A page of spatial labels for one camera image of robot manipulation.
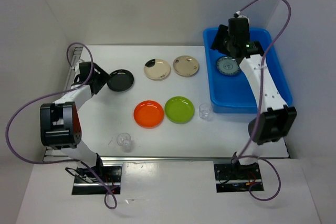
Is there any clear cup near bin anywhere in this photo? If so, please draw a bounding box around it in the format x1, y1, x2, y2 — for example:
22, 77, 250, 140
198, 103, 213, 121

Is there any clear cup front left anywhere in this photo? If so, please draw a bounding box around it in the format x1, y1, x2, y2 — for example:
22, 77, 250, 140
117, 133, 133, 153

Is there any aluminium table frame rail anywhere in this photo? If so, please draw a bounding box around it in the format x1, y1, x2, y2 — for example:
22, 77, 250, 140
41, 46, 291, 164

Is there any blue patterned plate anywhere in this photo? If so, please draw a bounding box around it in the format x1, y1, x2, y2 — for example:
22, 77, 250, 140
216, 56, 240, 76

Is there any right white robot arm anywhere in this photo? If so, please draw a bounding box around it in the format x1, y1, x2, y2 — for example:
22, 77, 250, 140
211, 13, 297, 154

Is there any blue plastic bin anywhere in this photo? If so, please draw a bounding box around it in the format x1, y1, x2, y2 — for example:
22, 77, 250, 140
203, 27, 292, 114

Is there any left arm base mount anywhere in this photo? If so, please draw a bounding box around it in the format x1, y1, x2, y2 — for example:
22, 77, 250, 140
65, 164, 122, 195

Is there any beige plate with small motifs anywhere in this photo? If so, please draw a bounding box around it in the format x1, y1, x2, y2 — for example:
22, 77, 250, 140
173, 55, 200, 77

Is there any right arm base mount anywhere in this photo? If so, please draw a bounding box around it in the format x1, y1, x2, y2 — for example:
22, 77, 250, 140
214, 163, 264, 193

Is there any beige plate with black patch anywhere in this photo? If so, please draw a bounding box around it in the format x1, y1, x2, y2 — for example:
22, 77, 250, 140
144, 58, 171, 81

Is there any orange plate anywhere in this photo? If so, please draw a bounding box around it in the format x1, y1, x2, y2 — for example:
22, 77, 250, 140
133, 100, 164, 129

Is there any green plate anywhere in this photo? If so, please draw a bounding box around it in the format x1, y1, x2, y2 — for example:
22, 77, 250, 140
164, 96, 195, 124

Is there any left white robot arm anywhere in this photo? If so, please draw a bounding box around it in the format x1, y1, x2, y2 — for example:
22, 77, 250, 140
40, 62, 110, 182

